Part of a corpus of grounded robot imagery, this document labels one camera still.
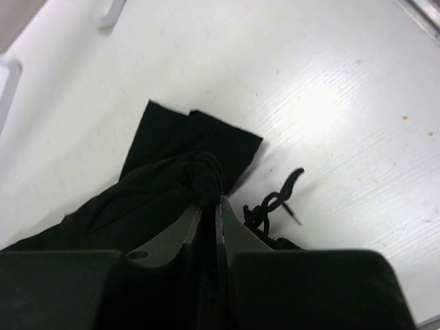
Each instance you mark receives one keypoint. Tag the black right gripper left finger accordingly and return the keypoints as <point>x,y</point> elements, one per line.
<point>151,287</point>

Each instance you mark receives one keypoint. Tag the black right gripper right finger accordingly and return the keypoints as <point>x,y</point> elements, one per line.
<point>262,288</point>

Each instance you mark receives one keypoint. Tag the black trousers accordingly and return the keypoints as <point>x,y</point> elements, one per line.
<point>174,160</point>

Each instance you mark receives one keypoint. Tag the aluminium table edge rail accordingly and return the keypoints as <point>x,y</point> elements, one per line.
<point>424,20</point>

